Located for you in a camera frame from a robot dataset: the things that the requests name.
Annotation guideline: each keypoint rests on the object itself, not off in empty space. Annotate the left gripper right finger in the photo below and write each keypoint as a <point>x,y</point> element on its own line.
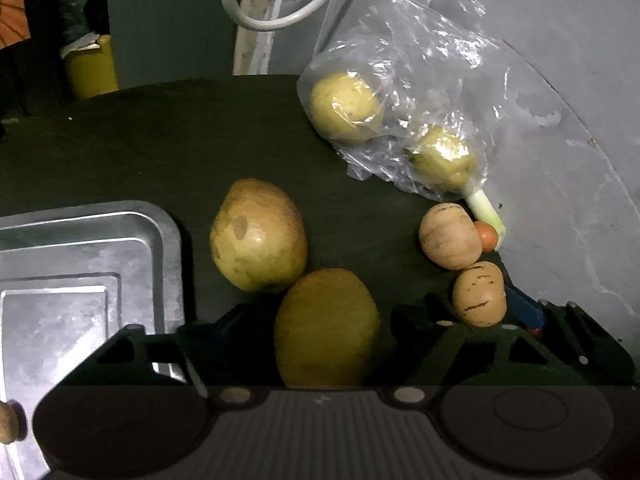
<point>426,350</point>

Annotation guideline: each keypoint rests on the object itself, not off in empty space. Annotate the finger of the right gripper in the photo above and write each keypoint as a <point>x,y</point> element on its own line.
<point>525,309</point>

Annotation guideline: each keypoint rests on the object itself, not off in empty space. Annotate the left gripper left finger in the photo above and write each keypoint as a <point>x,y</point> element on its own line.
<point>219,360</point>

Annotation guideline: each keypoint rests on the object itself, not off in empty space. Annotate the brown striped fruit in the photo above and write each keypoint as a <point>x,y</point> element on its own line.
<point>478,295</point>
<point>448,237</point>

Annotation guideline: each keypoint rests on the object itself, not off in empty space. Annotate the small orange tomato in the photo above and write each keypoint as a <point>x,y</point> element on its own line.
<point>488,236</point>

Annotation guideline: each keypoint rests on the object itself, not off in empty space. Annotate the metal tray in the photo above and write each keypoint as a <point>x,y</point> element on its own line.
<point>72,277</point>

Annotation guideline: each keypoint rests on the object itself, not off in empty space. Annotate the green leek stalk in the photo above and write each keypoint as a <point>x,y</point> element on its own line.
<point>484,210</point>

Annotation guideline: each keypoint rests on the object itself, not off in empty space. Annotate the right bagged pear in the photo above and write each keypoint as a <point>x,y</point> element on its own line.
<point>443,160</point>

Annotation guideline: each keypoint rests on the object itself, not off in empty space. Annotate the bagged pear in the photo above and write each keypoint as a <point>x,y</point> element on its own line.
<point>443,160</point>
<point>345,109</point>

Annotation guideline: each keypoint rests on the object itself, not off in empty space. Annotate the clear plastic bag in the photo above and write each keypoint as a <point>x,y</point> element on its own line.
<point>430,62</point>

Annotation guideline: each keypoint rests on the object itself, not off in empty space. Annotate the left bagged pear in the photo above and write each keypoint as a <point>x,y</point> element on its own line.
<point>345,109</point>

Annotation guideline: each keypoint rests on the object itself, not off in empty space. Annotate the yellow jerry can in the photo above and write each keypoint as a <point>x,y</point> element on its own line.
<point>90,63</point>

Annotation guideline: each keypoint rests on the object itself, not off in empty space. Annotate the dark grey cabinet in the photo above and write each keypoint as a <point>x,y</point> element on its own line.
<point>166,40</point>

